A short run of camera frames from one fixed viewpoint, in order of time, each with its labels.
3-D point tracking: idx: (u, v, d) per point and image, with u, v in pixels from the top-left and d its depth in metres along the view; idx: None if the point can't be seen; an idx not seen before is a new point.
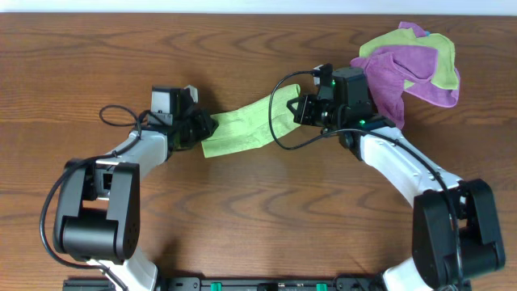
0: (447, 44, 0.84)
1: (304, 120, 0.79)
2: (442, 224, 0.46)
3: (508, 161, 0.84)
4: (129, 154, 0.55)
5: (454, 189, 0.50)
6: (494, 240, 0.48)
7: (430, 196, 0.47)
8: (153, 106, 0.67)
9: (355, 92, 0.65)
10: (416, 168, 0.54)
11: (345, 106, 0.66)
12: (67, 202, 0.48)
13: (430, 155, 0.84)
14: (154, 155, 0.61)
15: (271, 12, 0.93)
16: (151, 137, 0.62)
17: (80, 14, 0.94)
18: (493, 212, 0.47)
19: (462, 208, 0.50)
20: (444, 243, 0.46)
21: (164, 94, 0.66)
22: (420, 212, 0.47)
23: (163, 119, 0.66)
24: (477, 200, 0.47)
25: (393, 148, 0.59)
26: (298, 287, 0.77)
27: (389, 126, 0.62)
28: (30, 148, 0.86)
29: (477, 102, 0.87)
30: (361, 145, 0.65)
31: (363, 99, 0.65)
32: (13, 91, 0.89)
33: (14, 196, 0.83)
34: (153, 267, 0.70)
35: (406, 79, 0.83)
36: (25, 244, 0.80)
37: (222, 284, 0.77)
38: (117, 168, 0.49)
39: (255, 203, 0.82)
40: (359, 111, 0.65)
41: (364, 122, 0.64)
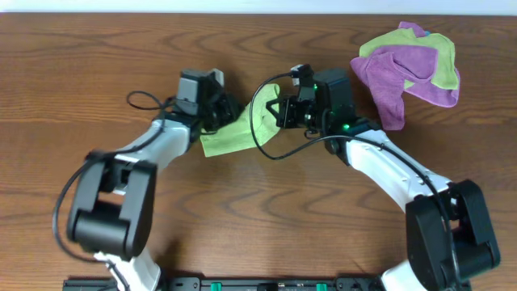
0: (447, 44, 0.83)
1: (287, 124, 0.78)
2: (437, 227, 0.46)
3: (511, 158, 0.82)
4: (147, 151, 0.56)
5: (444, 192, 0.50)
6: (488, 240, 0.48)
7: (424, 201, 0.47)
8: (179, 93, 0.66)
9: (338, 95, 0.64)
10: (405, 173, 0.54)
11: (329, 111, 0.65)
12: (85, 194, 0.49)
13: (435, 153, 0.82)
14: (173, 150, 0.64)
15: (270, 13, 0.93)
16: (173, 128, 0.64)
17: (80, 14, 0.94)
18: (483, 212, 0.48)
19: (454, 209, 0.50)
20: (441, 246, 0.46)
21: (191, 83, 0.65)
22: (413, 217, 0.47)
23: (188, 107, 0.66)
24: (467, 200, 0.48)
25: (379, 153, 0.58)
26: (298, 287, 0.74)
27: (373, 129, 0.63)
28: (25, 147, 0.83)
29: (479, 101, 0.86)
30: (347, 151, 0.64)
31: (346, 103, 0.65)
32: (10, 90, 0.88)
33: (5, 196, 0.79)
34: (156, 269, 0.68)
35: (406, 79, 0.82)
36: (14, 247, 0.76)
37: (222, 284, 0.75)
38: (137, 166, 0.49)
39: (255, 203, 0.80)
40: (342, 115, 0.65)
41: (349, 126, 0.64)
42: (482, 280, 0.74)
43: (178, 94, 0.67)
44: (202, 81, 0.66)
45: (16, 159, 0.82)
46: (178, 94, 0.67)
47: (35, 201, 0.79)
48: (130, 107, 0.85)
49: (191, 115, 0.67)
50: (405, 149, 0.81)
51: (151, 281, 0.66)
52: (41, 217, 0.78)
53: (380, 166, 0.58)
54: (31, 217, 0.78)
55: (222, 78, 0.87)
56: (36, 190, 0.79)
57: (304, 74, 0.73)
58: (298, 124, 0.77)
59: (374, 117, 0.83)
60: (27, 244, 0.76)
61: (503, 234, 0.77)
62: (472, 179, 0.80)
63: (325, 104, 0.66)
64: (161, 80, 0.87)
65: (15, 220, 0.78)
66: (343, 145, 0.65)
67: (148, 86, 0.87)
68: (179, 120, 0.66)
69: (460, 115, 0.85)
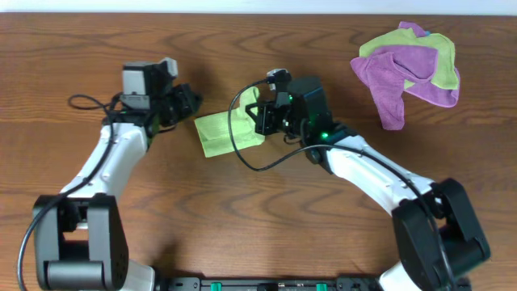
0: (447, 44, 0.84)
1: (265, 130, 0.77)
2: (423, 231, 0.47)
3: (511, 159, 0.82)
4: (100, 179, 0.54)
5: (428, 193, 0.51)
6: (475, 234, 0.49)
7: (409, 205, 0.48)
8: (125, 89, 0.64)
9: (315, 106, 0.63)
10: (387, 178, 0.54)
11: (307, 120, 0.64)
12: (47, 242, 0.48)
13: (435, 154, 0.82)
14: (129, 158, 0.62)
15: (270, 13, 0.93)
16: (124, 135, 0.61)
17: (81, 14, 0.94)
18: (468, 208, 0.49)
19: (439, 208, 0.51)
20: (430, 247, 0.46)
21: (137, 73, 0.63)
22: (399, 224, 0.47)
23: (139, 101, 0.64)
24: (451, 197, 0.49)
25: (359, 159, 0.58)
26: (298, 287, 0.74)
27: (351, 135, 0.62)
28: (26, 147, 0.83)
29: (479, 101, 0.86)
30: (329, 160, 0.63)
31: (324, 112, 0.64)
32: (10, 90, 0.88)
33: (6, 196, 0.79)
34: (149, 271, 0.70)
35: (406, 79, 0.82)
36: (14, 247, 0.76)
37: (221, 284, 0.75)
38: (93, 203, 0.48)
39: (256, 203, 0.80)
40: (321, 125, 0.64)
41: (327, 135, 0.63)
42: (484, 280, 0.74)
43: (124, 90, 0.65)
44: (148, 70, 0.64)
45: (16, 159, 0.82)
46: (123, 90, 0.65)
47: (35, 201, 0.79)
48: None
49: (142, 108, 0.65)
50: (405, 149, 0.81)
51: (146, 284, 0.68)
52: None
53: (362, 173, 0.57)
54: (31, 217, 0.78)
55: (222, 78, 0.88)
56: (37, 190, 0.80)
57: (281, 79, 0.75)
58: (275, 129, 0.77)
59: (374, 117, 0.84)
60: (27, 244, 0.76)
61: (504, 234, 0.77)
62: (472, 179, 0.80)
63: (302, 114, 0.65)
64: None
65: (15, 220, 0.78)
66: (324, 153, 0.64)
67: None
68: (132, 116, 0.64)
69: (460, 115, 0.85)
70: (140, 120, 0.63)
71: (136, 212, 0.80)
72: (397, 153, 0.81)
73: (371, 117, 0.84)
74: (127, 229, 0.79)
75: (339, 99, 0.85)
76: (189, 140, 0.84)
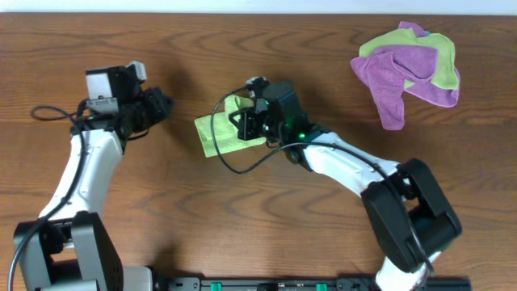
0: (447, 44, 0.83)
1: (247, 136, 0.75)
2: (392, 210, 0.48)
3: (510, 159, 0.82)
4: (79, 196, 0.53)
5: (395, 175, 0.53)
6: (444, 209, 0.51)
7: (378, 187, 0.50)
8: (90, 95, 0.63)
9: (290, 108, 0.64)
10: (356, 165, 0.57)
11: (283, 123, 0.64)
12: (35, 267, 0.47)
13: (433, 154, 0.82)
14: (107, 162, 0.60)
15: (271, 12, 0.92)
16: (96, 144, 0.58)
17: (80, 14, 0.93)
18: (435, 186, 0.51)
19: (409, 188, 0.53)
20: (402, 226, 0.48)
21: (101, 77, 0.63)
22: (369, 204, 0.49)
23: (107, 104, 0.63)
24: (417, 176, 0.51)
25: (333, 153, 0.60)
26: (298, 287, 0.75)
27: (326, 132, 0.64)
28: (26, 148, 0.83)
29: (478, 101, 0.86)
30: (307, 158, 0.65)
31: (300, 114, 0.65)
32: (11, 90, 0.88)
33: (9, 196, 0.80)
34: (145, 271, 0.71)
35: (406, 79, 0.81)
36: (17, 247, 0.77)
37: (221, 284, 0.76)
38: (76, 222, 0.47)
39: (255, 203, 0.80)
40: (298, 127, 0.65)
41: (304, 136, 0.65)
42: (481, 280, 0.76)
43: (90, 97, 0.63)
44: (111, 73, 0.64)
45: (18, 159, 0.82)
46: (89, 96, 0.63)
47: (37, 202, 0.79)
48: None
49: (111, 111, 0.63)
50: (404, 149, 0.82)
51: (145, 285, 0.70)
52: None
53: (336, 165, 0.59)
54: (33, 217, 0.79)
55: (222, 78, 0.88)
56: (39, 191, 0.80)
57: (260, 86, 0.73)
58: (257, 135, 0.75)
59: (374, 117, 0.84)
60: None
61: (501, 234, 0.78)
62: (470, 179, 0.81)
63: (278, 116, 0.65)
64: (161, 81, 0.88)
65: (18, 220, 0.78)
66: (302, 153, 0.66)
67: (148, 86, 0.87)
68: (99, 120, 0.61)
69: (460, 115, 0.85)
70: (110, 123, 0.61)
71: (136, 212, 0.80)
72: (395, 153, 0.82)
73: (371, 118, 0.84)
74: (127, 229, 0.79)
75: (338, 99, 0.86)
76: (188, 140, 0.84)
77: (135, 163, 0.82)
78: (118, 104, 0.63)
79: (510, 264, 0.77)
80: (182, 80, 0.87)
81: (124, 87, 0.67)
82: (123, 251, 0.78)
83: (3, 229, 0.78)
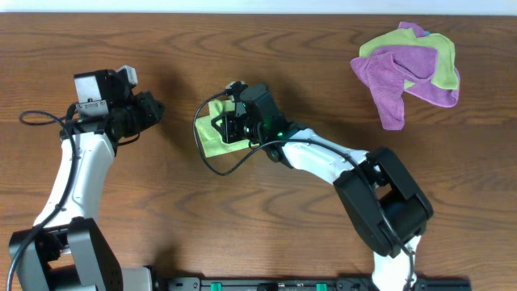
0: (447, 44, 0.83)
1: (229, 139, 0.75)
2: (363, 196, 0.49)
3: (509, 160, 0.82)
4: (73, 203, 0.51)
5: (364, 162, 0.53)
6: (414, 191, 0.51)
7: (347, 175, 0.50)
8: (80, 99, 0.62)
9: (267, 109, 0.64)
10: (329, 157, 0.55)
11: (262, 124, 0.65)
12: (33, 276, 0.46)
13: (432, 155, 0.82)
14: (101, 166, 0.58)
15: (271, 12, 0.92)
16: (87, 148, 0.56)
17: (80, 14, 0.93)
18: (402, 170, 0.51)
19: (380, 175, 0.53)
20: (374, 212, 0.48)
21: (90, 78, 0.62)
22: (341, 192, 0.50)
23: (96, 107, 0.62)
24: (384, 162, 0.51)
25: (308, 148, 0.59)
26: (298, 287, 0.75)
27: (301, 129, 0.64)
28: (27, 148, 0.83)
29: (478, 102, 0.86)
30: (286, 155, 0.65)
31: (276, 113, 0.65)
32: (13, 90, 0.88)
33: (14, 196, 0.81)
34: (145, 272, 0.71)
35: (406, 79, 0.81)
36: None
37: (221, 284, 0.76)
38: (72, 228, 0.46)
39: (255, 203, 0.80)
40: (275, 125, 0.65)
41: (283, 133, 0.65)
42: (480, 280, 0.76)
43: (80, 100, 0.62)
44: (101, 75, 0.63)
45: (20, 160, 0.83)
46: (78, 99, 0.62)
47: (38, 201, 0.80)
48: None
49: (101, 114, 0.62)
50: (404, 149, 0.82)
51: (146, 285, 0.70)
52: None
53: (311, 160, 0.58)
54: (35, 217, 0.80)
55: (222, 78, 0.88)
56: (43, 191, 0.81)
57: (239, 90, 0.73)
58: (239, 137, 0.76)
59: (375, 117, 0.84)
60: None
61: (500, 234, 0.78)
62: (469, 179, 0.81)
63: (258, 118, 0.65)
64: (161, 81, 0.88)
65: (23, 220, 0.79)
66: (281, 150, 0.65)
67: (148, 86, 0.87)
68: (89, 124, 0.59)
69: (460, 115, 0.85)
70: (99, 125, 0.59)
71: (136, 212, 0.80)
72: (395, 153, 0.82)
73: (371, 118, 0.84)
74: (128, 229, 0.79)
75: (338, 99, 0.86)
76: (188, 139, 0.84)
77: (136, 162, 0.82)
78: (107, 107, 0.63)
79: (509, 263, 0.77)
80: (182, 80, 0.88)
81: (113, 89, 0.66)
82: (124, 251, 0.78)
83: (8, 228, 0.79)
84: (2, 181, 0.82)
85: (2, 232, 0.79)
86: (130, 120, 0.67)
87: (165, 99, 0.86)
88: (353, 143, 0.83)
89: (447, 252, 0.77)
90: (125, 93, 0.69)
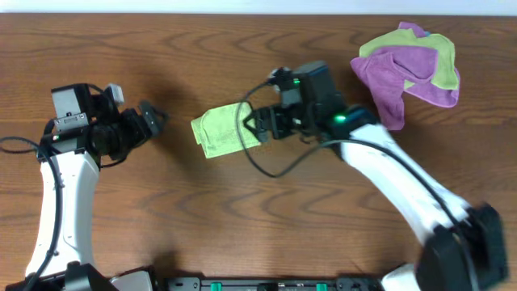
0: (447, 44, 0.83)
1: (279, 133, 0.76)
2: (455, 259, 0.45)
3: (509, 160, 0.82)
4: (65, 244, 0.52)
5: (462, 220, 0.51)
6: (504, 267, 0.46)
7: (443, 234, 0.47)
8: (58, 113, 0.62)
9: (319, 85, 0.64)
10: (417, 188, 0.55)
11: (314, 103, 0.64)
12: None
13: (432, 155, 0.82)
14: (89, 191, 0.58)
15: (271, 13, 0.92)
16: (70, 178, 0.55)
17: (80, 14, 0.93)
18: (499, 240, 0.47)
19: (472, 234, 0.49)
20: (459, 275, 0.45)
21: (68, 92, 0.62)
22: (430, 247, 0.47)
23: (76, 120, 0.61)
24: (484, 226, 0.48)
25: (383, 158, 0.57)
26: (298, 287, 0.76)
27: (369, 120, 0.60)
28: (29, 149, 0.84)
29: (478, 102, 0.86)
30: (344, 150, 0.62)
31: (332, 91, 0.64)
32: (12, 91, 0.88)
33: (14, 197, 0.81)
34: (144, 273, 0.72)
35: (406, 79, 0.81)
36: (25, 245, 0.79)
37: (222, 284, 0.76)
38: (69, 276, 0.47)
39: (255, 203, 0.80)
40: (329, 104, 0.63)
41: (343, 118, 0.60)
42: None
43: (58, 115, 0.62)
44: (79, 89, 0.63)
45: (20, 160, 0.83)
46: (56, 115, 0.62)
47: (38, 201, 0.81)
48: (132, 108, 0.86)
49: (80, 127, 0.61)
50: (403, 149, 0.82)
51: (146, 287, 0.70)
52: None
53: (389, 182, 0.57)
54: (35, 217, 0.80)
55: (221, 78, 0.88)
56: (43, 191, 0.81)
57: (283, 81, 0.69)
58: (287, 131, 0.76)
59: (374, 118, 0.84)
60: (31, 244, 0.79)
61: None
62: (469, 179, 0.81)
63: (311, 97, 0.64)
64: (161, 81, 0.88)
65: (24, 221, 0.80)
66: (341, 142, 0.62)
67: (148, 86, 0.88)
68: (68, 139, 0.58)
69: (460, 115, 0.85)
70: (79, 141, 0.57)
71: (136, 212, 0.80)
72: None
73: None
74: (128, 229, 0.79)
75: None
76: (188, 139, 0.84)
77: (135, 163, 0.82)
78: (87, 120, 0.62)
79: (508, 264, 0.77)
80: (182, 81, 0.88)
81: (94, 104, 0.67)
82: (124, 251, 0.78)
83: (8, 228, 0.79)
84: (2, 181, 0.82)
85: (3, 232, 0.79)
86: (115, 136, 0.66)
87: (165, 99, 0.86)
88: None
89: None
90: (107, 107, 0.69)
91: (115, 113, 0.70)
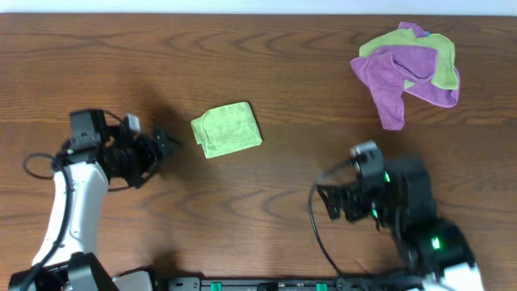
0: (447, 44, 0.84)
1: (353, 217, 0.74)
2: None
3: (509, 160, 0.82)
4: (71, 238, 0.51)
5: None
6: None
7: None
8: (73, 131, 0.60)
9: (416, 191, 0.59)
10: None
11: (405, 208, 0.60)
12: None
13: (431, 155, 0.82)
14: (98, 196, 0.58)
15: (271, 13, 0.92)
16: (80, 179, 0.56)
17: (80, 14, 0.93)
18: None
19: None
20: None
21: (84, 115, 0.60)
22: None
23: (90, 141, 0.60)
24: None
25: None
26: (298, 287, 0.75)
27: (467, 259, 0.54)
28: (29, 149, 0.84)
29: (477, 102, 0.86)
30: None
31: (428, 201, 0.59)
32: (13, 90, 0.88)
33: (14, 197, 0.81)
34: (143, 274, 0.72)
35: (407, 79, 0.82)
36: (25, 244, 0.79)
37: (221, 284, 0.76)
38: (72, 264, 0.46)
39: (255, 203, 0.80)
40: (421, 214, 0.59)
41: (441, 246, 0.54)
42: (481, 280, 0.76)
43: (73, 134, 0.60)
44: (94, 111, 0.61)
45: (20, 161, 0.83)
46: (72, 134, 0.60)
47: (38, 201, 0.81)
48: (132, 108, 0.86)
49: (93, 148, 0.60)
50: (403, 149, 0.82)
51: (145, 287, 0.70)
52: (48, 217, 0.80)
53: None
54: (35, 216, 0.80)
55: (221, 78, 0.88)
56: (42, 191, 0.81)
57: (363, 159, 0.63)
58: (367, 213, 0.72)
59: (374, 117, 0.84)
60: (30, 243, 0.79)
61: (500, 234, 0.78)
62: (469, 179, 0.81)
63: (401, 201, 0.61)
64: (161, 81, 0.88)
65: (24, 220, 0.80)
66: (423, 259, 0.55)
67: (148, 86, 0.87)
68: (80, 153, 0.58)
69: (460, 115, 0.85)
70: (91, 153, 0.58)
71: (136, 212, 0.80)
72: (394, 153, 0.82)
73: (371, 118, 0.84)
74: (128, 229, 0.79)
75: (338, 99, 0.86)
76: (188, 139, 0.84)
77: None
78: (101, 139, 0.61)
79: (509, 264, 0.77)
80: (183, 81, 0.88)
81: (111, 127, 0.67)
82: (124, 251, 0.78)
83: (9, 228, 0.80)
84: (3, 181, 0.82)
85: (2, 232, 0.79)
86: (127, 159, 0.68)
87: (164, 99, 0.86)
88: (353, 143, 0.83)
89: None
90: (121, 129, 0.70)
91: (130, 139, 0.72)
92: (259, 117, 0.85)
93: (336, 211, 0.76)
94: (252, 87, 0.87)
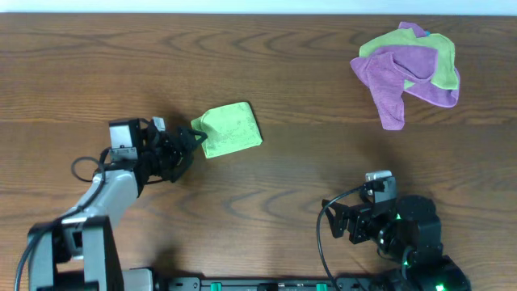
0: (447, 44, 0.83)
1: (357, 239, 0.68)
2: None
3: (508, 160, 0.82)
4: (96, 208, 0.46)
5: None
6: None
7: None
8: (113, 142, 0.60)
9: (428, 235, 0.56)
10: None
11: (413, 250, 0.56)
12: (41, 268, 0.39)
13: (431, 155, 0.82)
14: (126, 197, 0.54)
15: (271, 13, 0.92)
16: (117, 178, 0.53)
17: (80, 14, 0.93)
18: None
19: None
20: None
21: (123, 128, 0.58)
22: None
23: (127, 153, 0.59)
24: None
25: None
26: (298, 287, 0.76)
27: None
28: (29, 149, 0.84)
29: (477, 102, 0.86)
30: None
31: (437, 244, 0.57)
32: (12, 90, 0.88)
33: (14, 197, 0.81)
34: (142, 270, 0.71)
35: (406, 79, 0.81)
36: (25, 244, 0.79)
37: (221, 284, 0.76)
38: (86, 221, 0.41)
39: (255, 203, 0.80)
40: (428, 257, 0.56)
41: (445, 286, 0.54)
42: (481, 280, 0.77)
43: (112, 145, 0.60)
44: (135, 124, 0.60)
45: (20, 161, 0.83)
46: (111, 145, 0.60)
47: (38, 201, 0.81)
48: (132, 108, 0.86)
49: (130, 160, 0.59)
50: (403, 149, 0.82)
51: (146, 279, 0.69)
52: (48, 217, 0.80)
53: None
54: (35, 216, 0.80)
55: (221, 79, 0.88)
56: (42, 191, 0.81)
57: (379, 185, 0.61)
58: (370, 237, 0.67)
59: (374, 117, 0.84)
60: None
61: (499, 234, 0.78)
62: (468, 179, 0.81)
63: (409, 240, 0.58)
64: (161, 81, 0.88)
65: (24, 220, 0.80)
66: None
67: (148, 87, 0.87)
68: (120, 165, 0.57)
69: (460, 114, 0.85)
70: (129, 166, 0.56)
71: (136, 212, 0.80)
72: (394, 153, 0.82)
73: (371, 118, 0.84)
74: (128, 229, 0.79)
75: (338, 99, 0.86)
76: None
77: None
78: (138, 153, 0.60)
79: (508, 263, 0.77)
80: (183, 81, 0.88)
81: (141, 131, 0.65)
82: (125, 251, 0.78)
83: (9, 228, 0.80)
84: (2, 181, 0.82)
85: (2, 232, 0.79)
86: (154, 158, 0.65)
87: (164, 99, 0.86)
88: (353, 143, 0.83)
89: (446, 251, 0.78)
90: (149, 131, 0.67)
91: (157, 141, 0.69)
92: (259, 117, 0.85)
93: (341, 229, 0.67)
94: (252, 87, 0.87)
